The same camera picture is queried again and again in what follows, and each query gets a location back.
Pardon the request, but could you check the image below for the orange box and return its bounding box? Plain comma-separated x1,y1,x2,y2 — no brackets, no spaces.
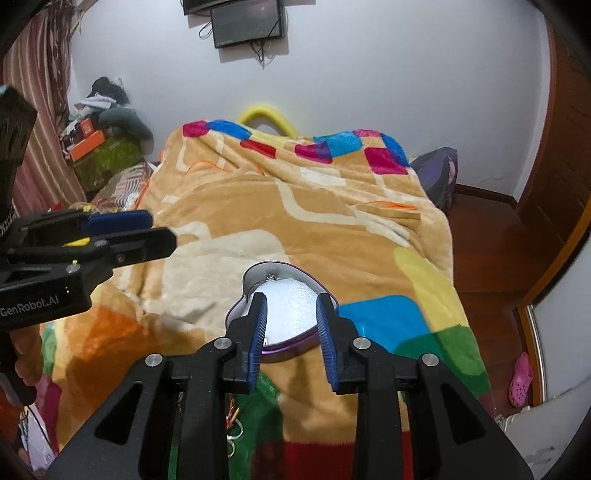
69,130,106,162

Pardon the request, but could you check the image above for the small black wall monitor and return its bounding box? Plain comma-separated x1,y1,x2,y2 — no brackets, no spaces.
211,0,283,49

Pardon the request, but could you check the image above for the colourful patchwork fleece blanket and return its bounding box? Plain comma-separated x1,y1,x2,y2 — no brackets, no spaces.
43,120,491,479

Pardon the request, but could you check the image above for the dark purple backpack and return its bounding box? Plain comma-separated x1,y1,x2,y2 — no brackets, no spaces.
411,147,459,215

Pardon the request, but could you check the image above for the pile of bracelets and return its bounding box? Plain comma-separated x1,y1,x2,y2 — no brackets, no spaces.
224,396,246,458

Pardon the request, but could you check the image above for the striped red curtain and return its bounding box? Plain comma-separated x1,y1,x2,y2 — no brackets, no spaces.
1,1,85,215

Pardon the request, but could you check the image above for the white hard-shell suitcase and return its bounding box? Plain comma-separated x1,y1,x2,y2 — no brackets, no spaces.
499,379,591,479

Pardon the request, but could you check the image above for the pink croc shoe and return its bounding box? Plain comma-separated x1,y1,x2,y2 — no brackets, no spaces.
508,352,534,408

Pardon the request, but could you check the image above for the pile of clothes and boxes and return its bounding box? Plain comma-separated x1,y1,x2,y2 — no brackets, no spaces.
59,76,154,196

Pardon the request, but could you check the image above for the large black wall television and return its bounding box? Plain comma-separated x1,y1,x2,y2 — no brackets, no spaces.
180,0,232,15

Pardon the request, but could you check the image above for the white sliding wardrobe door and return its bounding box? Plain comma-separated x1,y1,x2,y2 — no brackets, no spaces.
529,244,591,402

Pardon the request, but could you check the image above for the purple heart-shaped tin box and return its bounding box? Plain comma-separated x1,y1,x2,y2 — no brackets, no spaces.
225,261,329,363

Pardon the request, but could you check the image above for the brown wooden door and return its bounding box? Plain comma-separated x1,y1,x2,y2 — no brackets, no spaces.
517,22,591,259

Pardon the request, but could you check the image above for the yellow curved foam tube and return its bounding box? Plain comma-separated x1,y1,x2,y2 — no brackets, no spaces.
238,104,298,138

